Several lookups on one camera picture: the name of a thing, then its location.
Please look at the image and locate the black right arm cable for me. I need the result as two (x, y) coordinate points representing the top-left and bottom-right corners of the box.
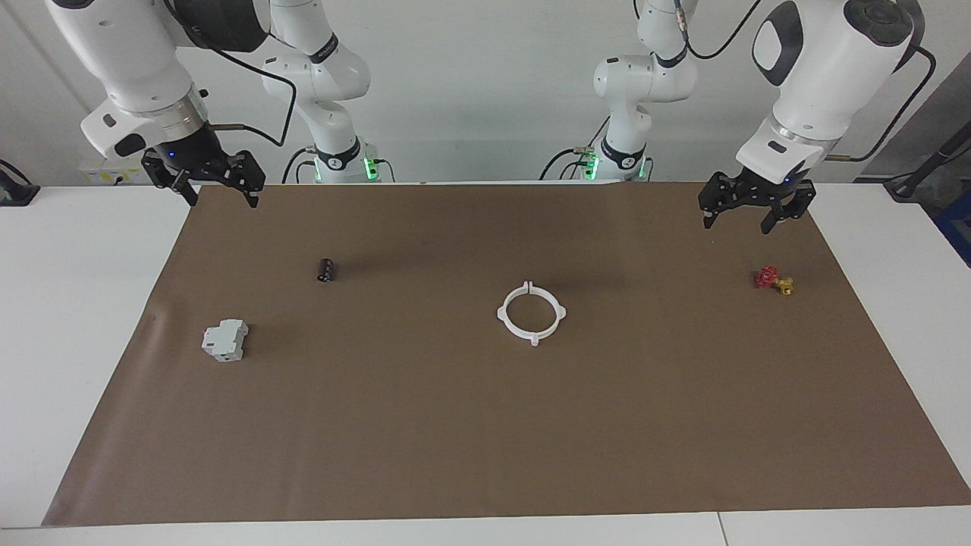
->
(163, 0), (298, 149)

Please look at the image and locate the black clamp mount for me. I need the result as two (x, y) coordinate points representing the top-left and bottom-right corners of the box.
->
(0, 159), (40, 207)

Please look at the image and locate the brown paper mat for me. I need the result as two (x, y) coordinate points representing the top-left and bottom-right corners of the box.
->
(42, 182), (971, 528)

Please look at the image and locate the blue crate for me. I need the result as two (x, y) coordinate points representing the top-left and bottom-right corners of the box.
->
(935, 190), (971, 266)

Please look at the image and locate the white half-ring pipe clamp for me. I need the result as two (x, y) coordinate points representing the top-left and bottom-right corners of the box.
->
(529, 282), (568, 347)
(497, 281), (535, 346)

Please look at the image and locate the black base cable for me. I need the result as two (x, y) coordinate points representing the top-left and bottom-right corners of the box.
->
(540, 118), (608, 183)
(282, 148), (316, 184)

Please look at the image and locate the black tripod stand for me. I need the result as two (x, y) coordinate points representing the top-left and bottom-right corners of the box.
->
(884, 121), (971, 202)

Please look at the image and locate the white wall socket box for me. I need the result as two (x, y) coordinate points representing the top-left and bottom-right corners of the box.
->
(80, 163), (152, 185)

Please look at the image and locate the red-handled brass valve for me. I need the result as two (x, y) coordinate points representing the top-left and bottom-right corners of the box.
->
(755, 265), (795, 297)

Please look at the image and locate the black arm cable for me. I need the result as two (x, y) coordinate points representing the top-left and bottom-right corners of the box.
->
(671, 0), (935, 164)
(163, 0), (298, 149)

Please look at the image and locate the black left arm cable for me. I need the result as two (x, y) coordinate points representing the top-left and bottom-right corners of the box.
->
(671, 0), (935, 164)

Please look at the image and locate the white circuit breaker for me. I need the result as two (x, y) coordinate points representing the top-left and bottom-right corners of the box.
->
(201, 318), (250, 362)

